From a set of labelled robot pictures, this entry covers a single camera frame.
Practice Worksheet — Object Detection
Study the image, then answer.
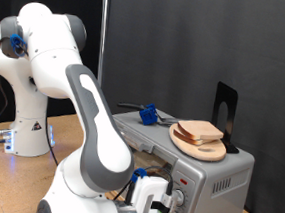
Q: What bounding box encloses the grey metal pole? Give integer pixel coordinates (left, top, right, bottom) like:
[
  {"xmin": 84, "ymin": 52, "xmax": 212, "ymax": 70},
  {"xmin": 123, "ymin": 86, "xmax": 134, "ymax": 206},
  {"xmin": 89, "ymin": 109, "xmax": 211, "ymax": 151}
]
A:
[{"xmin": 95, "ymin": 0, "xmax": 110, "ymax": 87}]

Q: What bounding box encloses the metal spatula with blue block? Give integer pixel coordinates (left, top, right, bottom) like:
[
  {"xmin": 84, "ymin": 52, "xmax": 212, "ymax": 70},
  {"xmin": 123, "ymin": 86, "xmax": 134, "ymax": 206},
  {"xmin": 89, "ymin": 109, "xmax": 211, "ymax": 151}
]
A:
[{"xmin": 115, "ymin": 99, "xmax": 181, "ymax": 129}]

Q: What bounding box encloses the white bread slice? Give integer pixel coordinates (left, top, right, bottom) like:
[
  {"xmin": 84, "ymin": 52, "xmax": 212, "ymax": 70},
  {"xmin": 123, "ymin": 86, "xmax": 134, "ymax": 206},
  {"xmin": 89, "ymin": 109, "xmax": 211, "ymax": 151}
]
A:
[
  {"xmin": 171, "ymin": 128, "xmax": 215, "ymax": 148},
  {"xmin": 175, "ymin": 118, "xmax": 225, "ymax": 144}
]

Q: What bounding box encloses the silver oven knob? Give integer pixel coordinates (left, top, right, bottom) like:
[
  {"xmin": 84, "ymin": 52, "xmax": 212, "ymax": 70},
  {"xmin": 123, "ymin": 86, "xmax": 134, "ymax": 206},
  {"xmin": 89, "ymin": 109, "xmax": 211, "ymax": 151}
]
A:
[{"xmin": 172, "ymin": 189, "xmax": 187, "ymax": 209}]

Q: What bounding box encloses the silver toaster oven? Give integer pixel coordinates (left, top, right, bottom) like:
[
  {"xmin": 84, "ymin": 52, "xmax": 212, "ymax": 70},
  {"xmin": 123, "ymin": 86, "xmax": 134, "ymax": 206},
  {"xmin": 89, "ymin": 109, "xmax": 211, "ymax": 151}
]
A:
[{"xmin": 103, "ymin": 104, "xmax": 260, "ymax": 213}]

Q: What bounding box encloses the oval wooden cutting board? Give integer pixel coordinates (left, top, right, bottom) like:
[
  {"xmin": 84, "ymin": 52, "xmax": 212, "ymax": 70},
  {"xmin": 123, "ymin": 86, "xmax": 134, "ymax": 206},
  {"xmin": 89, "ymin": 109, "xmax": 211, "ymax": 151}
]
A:
[{"xmin": 166, "ymin": 122, "xmax": 230, "ymax": 164}]

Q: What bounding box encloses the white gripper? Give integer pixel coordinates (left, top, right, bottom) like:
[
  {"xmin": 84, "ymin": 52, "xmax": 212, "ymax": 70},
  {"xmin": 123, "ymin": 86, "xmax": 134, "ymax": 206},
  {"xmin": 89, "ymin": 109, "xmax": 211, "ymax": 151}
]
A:
[{"xmin": 129, "ymin": 175, "xmax": 174, "ymax": 213}]

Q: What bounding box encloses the black metal bookend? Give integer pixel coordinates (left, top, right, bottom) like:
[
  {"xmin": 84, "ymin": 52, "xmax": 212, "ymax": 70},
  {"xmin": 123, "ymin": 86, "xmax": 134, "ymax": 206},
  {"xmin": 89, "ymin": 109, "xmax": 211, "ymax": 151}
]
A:
[{"xmin": 208, "ymin": 80, "xmax": 247, "ymax": 155}]

